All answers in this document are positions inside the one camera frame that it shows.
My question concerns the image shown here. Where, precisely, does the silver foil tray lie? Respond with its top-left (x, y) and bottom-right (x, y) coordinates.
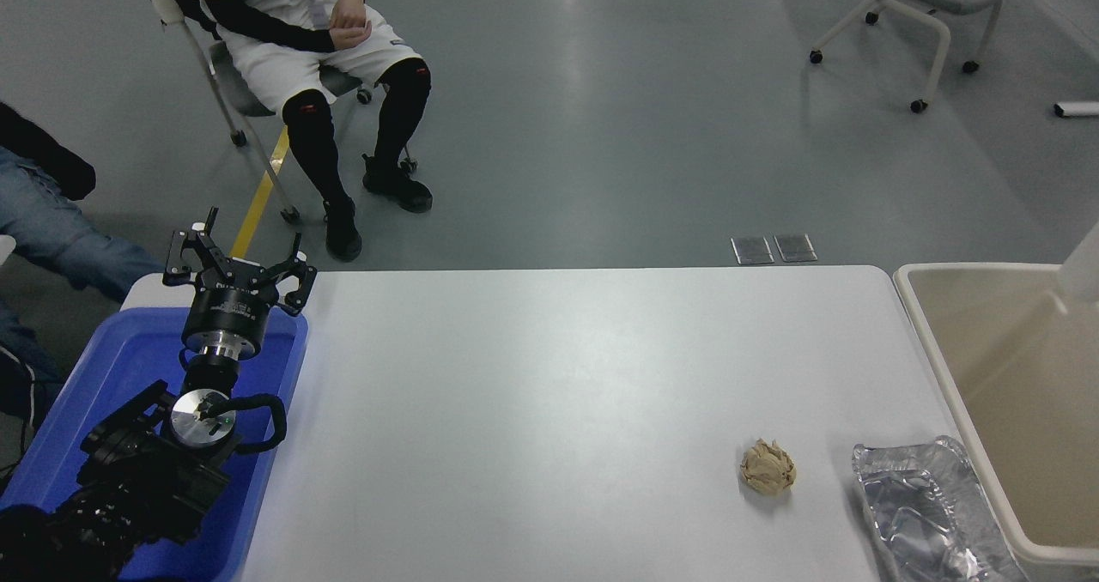
top-left (853, 434), bottom-right (1027, 582)

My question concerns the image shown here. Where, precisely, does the white paper cup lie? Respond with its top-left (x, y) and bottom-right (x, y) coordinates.
top-left (1054, 220), bottom-right (1099, 315)

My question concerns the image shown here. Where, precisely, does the person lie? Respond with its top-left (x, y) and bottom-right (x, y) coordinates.
top-left (0, 100), bottom-right (168, 433)
top-left (124, 0), bottom-right (434, 263)

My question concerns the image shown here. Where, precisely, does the person's right hand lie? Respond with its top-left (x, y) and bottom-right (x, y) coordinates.
top-left (331, 18), bottom-right (372, 51)

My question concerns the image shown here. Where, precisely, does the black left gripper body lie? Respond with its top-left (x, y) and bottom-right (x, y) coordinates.
top-left (182, 276), bottom-right (278, 343)

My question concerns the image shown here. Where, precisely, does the crumpled tan paper ball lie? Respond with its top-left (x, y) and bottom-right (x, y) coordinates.
top-left (740, 437), bottom-right (798, 495)

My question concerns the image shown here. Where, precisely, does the large pale bin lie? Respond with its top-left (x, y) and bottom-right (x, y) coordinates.
top-left (893, 263), bottom-right (1099, 582)

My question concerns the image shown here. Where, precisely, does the blue plastic tray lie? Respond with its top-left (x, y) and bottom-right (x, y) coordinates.
top-left (0, 307), bottom-right (308, 582)

